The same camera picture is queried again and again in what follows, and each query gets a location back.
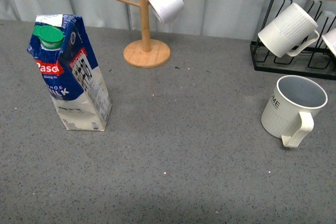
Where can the blue white milk carton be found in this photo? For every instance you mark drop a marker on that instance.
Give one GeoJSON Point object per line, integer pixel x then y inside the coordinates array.
{"type": "Point", "coordinates": [65, 58]}

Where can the cream ribbed mug grey inside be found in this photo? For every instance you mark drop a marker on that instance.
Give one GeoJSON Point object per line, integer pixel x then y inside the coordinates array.
{"type": "Point", "coordinates": [291, 108]}

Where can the wooden mug tree stand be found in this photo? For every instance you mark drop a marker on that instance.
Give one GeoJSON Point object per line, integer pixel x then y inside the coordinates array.
{"type": "Point", "coordinates": [146, 52]}

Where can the white mug on tree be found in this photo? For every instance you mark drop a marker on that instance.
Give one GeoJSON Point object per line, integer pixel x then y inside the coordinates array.
{"type": "Point", "coordinates": [166, 11]}

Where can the cream ribbed mug on rack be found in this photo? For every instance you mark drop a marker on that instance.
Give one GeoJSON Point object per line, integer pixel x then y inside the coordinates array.
{"type": "Point", "coordinates": [290, 32]}

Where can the black wire mug rack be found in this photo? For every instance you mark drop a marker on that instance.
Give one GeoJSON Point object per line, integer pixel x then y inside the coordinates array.
{"type": "Point", "coordinates": [317, 60]}

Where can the white mug black handle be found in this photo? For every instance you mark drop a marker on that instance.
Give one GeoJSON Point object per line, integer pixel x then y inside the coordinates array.
{"type": "Point", "coordinates": [330, 40]}

